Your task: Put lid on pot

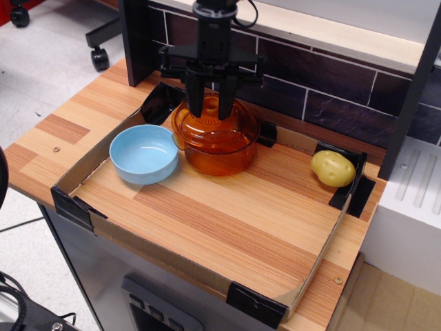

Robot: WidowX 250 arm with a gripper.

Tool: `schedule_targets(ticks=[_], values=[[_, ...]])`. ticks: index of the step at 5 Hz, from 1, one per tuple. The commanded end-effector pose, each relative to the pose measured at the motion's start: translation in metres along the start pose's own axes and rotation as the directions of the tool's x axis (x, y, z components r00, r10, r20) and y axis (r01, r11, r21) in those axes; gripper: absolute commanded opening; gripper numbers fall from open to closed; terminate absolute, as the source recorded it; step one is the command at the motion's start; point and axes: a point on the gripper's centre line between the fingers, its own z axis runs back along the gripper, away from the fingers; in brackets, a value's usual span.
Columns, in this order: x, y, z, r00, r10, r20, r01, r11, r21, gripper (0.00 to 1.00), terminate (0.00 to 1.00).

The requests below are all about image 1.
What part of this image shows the toy oven control panel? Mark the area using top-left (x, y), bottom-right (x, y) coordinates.
top-left (121, 277), bottom-right (204, 331)

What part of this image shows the yellow toy potato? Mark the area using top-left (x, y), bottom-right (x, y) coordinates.
top-left (311, 150), bottom-right (356, 188)

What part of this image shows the orange transparent pot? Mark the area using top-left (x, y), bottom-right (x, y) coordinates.
top-left (172, 134), bottom-right (258, 176)

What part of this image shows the dark right shelf post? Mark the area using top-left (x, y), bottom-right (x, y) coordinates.
top-left (378, 7), bottom-right (440, 180)

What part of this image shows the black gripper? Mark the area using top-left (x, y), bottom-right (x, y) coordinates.
top-left (159, 3), bottom-right (267, 120)

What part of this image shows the black caster wheel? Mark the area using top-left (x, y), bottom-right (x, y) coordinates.
top-left (10, 7), bottom-right (30, 28)

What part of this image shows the black shelf post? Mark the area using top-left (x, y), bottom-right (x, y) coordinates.
top-left (118, 0), bottom-right (156, 87)

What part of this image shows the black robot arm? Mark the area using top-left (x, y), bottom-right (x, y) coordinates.
top-left (158, 1), bottom-right (267, 120)

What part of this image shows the light blue bowl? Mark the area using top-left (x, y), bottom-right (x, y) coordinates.
top-left (109, 124), bottom-right (178, 185)

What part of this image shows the black cable bundle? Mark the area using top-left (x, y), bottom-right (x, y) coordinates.
top-left (0, 270), bottom-right (77, 331)

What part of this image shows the cardboard fence with black tape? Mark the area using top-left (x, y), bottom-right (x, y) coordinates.
top-left (52, 83), bottom-right (384, 330)

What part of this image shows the white toy sink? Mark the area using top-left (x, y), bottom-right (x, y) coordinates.
top-left (361, 137), bottom-right (440, 294)

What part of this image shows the black office chair base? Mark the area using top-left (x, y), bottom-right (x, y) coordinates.
top-left (85, 17), bottom-right (121, 72)

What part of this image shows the orange transparent pot lid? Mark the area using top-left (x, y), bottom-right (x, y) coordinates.
top-left (171, 94), bottom-right (260, 154)

